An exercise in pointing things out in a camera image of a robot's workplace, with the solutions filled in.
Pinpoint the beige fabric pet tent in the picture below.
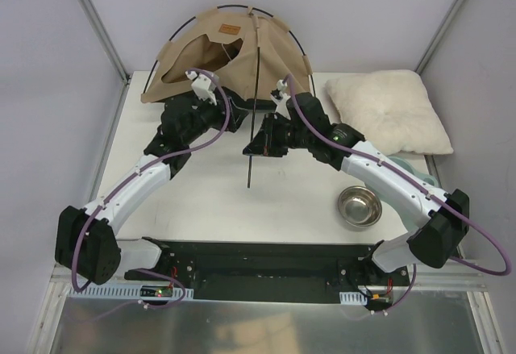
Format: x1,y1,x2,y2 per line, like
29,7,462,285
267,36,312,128
139,9,314,107

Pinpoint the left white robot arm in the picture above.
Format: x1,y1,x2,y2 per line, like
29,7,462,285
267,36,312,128
55,90,250,292

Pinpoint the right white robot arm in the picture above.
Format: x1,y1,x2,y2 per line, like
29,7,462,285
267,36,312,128
243,93,469,285

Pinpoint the steel pet bowl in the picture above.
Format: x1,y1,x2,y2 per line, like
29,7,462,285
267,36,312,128
337,185,382,228

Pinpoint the green double pet bowl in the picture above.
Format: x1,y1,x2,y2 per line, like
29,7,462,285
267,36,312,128
389,156,439,187

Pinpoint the cream white pillow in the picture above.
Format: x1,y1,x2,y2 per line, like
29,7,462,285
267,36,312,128
325,69,453,156

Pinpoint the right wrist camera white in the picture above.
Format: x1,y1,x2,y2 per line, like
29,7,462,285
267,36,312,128
271,80,291,120

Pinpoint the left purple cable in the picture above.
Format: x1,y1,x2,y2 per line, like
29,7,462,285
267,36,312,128
70,67,233,310

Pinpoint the purple cable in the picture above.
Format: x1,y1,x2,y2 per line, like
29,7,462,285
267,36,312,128
284,73,513,319
70,67,233,310

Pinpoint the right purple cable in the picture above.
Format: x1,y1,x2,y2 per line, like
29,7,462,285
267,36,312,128
284,73,513,319

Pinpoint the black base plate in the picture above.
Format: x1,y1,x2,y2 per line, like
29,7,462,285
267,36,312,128
120,239,418,302

